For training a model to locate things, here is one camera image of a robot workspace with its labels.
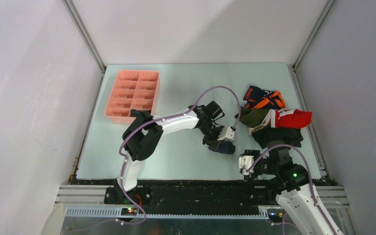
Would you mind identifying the navy underwear with cream waistband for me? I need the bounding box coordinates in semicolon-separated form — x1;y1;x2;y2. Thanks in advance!
208;141;236;155

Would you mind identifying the navy striped boxer underwear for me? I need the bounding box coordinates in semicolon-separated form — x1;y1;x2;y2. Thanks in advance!
129;109;151;118

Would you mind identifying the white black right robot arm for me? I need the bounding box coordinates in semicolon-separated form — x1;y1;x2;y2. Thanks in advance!
238;141;343;235

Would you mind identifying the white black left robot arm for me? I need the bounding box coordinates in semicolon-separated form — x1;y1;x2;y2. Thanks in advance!
116;101;235;204

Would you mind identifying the olive green underwear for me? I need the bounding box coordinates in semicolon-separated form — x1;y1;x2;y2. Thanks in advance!
235;107;270;128

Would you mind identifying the pink compartment tray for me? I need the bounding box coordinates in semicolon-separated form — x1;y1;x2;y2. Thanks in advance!
105;70;160;124

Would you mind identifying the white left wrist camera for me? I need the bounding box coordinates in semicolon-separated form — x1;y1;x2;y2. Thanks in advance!
217;126;236;142

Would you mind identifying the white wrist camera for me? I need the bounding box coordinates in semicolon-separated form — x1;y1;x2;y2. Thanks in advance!
217;126;236;142
238;155;254;176

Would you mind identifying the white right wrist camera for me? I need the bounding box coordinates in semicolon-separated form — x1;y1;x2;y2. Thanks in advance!
238;155;254;176

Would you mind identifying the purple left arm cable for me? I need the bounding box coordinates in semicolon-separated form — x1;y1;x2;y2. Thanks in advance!
118;85;242;226

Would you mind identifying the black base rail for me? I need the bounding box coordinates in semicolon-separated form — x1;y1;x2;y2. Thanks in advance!
104;178;297;215

